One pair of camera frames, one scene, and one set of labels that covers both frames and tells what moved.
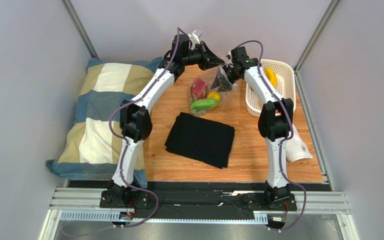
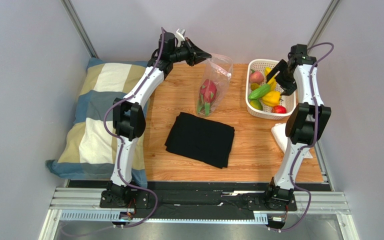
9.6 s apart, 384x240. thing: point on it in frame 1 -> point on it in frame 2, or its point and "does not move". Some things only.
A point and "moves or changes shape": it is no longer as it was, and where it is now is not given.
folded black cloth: x=202 y=139 does not move
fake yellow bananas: x=271 y=76 does not move
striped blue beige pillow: x=92 y=150 does not move
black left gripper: x=208 y=58 -> x=196 y=55
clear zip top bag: x=209 y=89 moves or changes shape
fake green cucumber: x=203 y=103 -> x=261 y=91
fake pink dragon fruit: x=198 y=90 -> x=208 y=91
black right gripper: x=229 y=74 -> x=285 y=77
